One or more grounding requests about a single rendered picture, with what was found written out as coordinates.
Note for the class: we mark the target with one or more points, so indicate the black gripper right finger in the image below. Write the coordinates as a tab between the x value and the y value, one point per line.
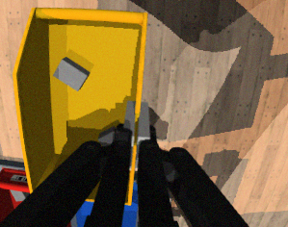
198	199

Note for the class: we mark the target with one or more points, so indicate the red bin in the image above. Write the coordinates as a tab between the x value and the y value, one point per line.
15	180

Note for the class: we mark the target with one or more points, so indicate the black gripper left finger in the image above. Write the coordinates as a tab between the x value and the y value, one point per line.
60	196

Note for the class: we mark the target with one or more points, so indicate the yellow bin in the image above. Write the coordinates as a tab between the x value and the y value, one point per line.
55	119

